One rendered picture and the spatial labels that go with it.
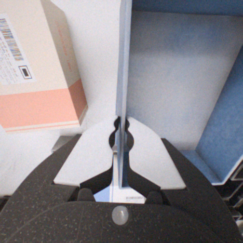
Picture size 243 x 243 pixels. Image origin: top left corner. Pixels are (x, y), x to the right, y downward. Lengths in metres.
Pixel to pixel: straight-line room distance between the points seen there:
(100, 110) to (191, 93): 0.18
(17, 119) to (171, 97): 0.23
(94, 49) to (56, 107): 0.12
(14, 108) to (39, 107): 0.04
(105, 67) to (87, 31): 0.06
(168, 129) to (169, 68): 0.09
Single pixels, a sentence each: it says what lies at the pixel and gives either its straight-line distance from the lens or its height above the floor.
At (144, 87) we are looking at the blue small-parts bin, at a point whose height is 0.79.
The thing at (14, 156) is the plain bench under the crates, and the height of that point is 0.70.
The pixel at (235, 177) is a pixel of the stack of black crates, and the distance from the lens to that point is 0.90.
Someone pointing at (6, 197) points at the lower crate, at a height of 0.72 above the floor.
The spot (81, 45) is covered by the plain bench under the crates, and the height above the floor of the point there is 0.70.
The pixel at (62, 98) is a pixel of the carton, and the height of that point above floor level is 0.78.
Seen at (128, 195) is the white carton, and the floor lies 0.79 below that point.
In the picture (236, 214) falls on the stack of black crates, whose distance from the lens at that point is 1.33.
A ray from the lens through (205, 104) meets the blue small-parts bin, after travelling 0.22.
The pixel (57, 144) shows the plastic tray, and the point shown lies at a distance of 0.30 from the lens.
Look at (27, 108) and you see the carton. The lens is 0.23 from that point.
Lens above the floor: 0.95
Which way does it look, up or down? 60 degrees down
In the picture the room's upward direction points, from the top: 173 degrees clockwise
